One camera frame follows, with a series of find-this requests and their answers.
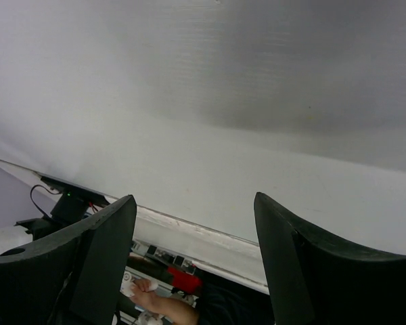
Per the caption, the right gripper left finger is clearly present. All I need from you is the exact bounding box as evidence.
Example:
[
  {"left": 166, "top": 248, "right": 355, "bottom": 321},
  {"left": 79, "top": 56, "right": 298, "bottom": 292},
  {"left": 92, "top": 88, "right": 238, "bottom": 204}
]
[{"left": 0, "top": 195, "right": 137, "bottom": 324}]

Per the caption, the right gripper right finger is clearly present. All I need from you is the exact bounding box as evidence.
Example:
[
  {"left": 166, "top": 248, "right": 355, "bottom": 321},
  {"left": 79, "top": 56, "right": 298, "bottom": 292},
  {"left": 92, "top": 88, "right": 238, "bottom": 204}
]
[{"left": 254, "top": 192, "right": 406, "bottom": 324}]

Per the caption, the operator hand in background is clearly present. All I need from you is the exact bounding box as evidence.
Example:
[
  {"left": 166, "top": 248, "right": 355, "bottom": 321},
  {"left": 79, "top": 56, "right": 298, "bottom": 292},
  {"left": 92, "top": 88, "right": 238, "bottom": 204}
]
[{"left": 131, "top": 279, "right": 166, "bottom": 314}]

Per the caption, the operator dark blue clothing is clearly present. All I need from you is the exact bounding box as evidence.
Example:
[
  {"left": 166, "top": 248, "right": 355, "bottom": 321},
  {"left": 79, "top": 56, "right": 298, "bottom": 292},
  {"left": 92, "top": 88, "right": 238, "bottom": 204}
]
[{"left": 196, "top": 272, "right": 275, "bottom": 325}]

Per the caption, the red clamp in background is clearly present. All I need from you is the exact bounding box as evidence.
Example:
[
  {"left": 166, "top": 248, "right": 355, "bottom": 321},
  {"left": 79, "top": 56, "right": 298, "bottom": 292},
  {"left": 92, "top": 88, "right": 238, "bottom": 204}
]
[{"left": 167, "top": 267, "right": 203, "bottom": 296}]

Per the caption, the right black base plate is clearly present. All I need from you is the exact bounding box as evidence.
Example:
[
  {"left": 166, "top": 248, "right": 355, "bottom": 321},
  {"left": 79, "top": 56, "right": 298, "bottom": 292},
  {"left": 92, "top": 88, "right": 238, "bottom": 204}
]
[{"left": 40, "top": 175, "right": 110, "bottom": 223}]

